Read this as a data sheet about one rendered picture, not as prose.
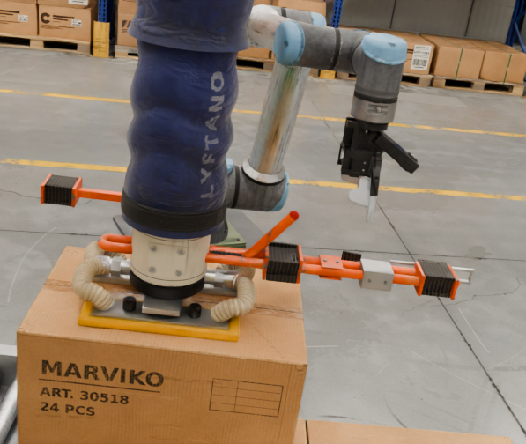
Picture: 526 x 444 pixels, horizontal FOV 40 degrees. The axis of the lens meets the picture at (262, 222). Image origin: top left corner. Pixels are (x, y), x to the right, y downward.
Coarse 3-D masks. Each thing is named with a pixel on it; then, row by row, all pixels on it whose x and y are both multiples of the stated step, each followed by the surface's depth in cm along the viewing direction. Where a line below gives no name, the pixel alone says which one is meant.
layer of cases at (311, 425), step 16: (304, 432) 198; (320, 432) 198; (336, 432) 199; (352, 432) 200; (368, 432) 201; (384, 432) 202; (400, 432) 203; (416, 432) 203; (432, 432) 204; (448, 432) 205
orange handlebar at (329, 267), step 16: (80, 192) 179; (96, 192) 180; (112, 192) 180; (112, 240) 159; (128, 240) 159; (208, 256) 156; (224, 256) 157; (240, 256) 157; (256, 256) 161; (304, 256) 162; (320, 256) 162; (336, 256) 163; (304, 272) 158; (320, 272) 158; (336, 272) 158; (352, 272) 159; (400, 272) 163
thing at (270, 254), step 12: (264, 252) 158; (276, 252) 160; (288, 252) 161; (300, 252) 159; (264, 264) 156; (276, 264) 155; (288, 264) 155; (300, 264) 156; (264, 276) 157; (276, 276) 156; (288, 276) 156
